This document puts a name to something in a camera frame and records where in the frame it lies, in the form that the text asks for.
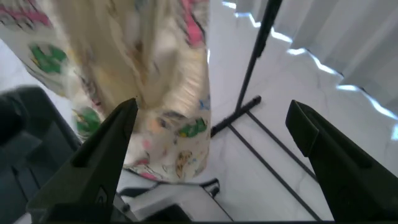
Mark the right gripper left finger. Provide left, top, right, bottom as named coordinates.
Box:
left=26, top=98, right=139, bottom=224

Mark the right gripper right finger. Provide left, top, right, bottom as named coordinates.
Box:
left=285, top=99, right=398, bottom=222

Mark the cream printed garment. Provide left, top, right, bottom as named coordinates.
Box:
left=0, top=0, right=212, bottom=183

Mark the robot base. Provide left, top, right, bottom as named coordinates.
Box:
left=0, top=85, right=234, bottom=223

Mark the black clothes rack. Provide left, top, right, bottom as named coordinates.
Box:
left=210, top=0, right=323, bottom=222

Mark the white curtain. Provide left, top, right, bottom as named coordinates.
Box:
left=222, top=0, right=398, bottom=121

